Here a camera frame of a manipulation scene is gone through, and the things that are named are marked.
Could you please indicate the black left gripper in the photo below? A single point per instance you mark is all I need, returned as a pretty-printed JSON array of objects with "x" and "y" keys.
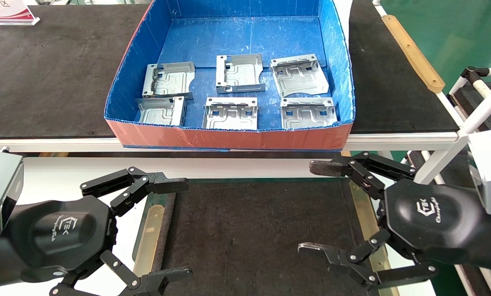
[{"x": 60, "y": 234}]

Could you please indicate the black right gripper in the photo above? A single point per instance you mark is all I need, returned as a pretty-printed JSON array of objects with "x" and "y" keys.
[{"x": 430, "y": 218}]

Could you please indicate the stamped metal bracket plate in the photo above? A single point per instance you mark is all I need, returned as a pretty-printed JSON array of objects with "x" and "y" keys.
[
  {"x": 239, "y": 72},
  {"x": 171, "y": 80},
  {"x": 229, "y": 117},
  {"x": 157, "y": 112},
  {"x": 298, "y": 78},
  {"x": 307, "y": 117}
]

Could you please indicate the blue orange corrugated plastic box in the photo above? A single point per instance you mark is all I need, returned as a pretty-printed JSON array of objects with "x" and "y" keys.
[{"x": 245, "y": 37}]

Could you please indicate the short wooden edge strip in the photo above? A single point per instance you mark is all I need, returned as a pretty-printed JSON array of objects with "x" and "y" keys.
[
  {"x": 362, "y": 213},
  {"x": 148, "y": 242}
]

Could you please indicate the small black work mat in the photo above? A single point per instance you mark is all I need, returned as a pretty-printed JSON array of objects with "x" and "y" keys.
[{"x": 249, "y": 230}]

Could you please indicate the long wooden edge strip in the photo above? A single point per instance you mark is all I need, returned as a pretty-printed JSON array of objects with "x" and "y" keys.
[{"x": 413, "y": 53}]

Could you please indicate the black pipe clamp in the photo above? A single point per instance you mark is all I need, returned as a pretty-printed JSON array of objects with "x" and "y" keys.
[{"x": 473, "y": 75}]

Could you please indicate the large black table mat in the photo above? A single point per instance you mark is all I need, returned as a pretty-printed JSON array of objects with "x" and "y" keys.
[{"x": 44, "y": 74}]

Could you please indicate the red white sign stand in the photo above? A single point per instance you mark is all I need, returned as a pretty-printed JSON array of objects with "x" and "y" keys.
[{"x": 7, "y": 10}]

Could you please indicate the white pipe rack frame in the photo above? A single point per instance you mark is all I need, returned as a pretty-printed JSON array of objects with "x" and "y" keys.
[{"x": 487, "y": 109}]

